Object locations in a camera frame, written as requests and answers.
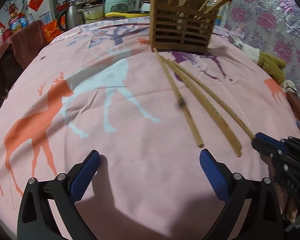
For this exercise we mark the wooden chopstick holder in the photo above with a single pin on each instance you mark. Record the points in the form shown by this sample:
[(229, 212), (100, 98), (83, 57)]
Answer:
[(180, 30)]

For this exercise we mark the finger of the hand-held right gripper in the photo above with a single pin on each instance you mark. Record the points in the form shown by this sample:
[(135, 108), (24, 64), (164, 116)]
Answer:
[(262, 148), (268, 140)]

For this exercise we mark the red cloth covered table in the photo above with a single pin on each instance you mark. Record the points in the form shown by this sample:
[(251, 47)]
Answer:
[(22, 45)]

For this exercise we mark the purple floral foil sheet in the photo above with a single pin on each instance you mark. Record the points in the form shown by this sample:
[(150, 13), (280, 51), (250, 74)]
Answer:
[(270, 17)]

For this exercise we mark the person's right hand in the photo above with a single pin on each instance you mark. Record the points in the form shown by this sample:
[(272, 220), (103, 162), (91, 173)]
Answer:
[(288, 207)]

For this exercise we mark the pink deer print sheet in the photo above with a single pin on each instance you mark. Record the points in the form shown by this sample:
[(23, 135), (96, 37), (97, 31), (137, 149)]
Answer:
[(140, 130)]

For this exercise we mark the red basin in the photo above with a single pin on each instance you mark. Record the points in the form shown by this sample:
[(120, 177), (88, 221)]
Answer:
[(63, 4)]

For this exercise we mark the yellow tray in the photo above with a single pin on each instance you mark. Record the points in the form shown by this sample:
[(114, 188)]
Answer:
[(125, 14)]

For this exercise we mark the cream enamel pot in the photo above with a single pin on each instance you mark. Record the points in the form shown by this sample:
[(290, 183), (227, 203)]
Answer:
[(94, 14)]

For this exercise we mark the red gift box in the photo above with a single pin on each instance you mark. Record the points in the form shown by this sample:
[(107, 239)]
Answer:
[(52, 31)]

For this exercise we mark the blue labelled container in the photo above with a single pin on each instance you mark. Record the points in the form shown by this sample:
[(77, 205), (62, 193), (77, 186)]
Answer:
[(23, 22)]

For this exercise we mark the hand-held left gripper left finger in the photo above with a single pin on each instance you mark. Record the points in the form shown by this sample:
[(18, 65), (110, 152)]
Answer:
[(86, 177)]

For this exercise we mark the pale green rice cooker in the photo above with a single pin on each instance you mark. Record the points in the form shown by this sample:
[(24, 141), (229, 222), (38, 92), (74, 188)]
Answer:
[(120, 3)]

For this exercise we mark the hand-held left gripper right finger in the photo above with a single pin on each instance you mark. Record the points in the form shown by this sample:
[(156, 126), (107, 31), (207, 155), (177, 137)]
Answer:
[(215, 177)]

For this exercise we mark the olive and white plush cloth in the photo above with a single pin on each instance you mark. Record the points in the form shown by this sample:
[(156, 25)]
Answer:
[(270, 65)]

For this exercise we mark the yellow cooking oil bottle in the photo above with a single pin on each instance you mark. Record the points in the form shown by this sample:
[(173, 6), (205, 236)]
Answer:
[(15, 22)]

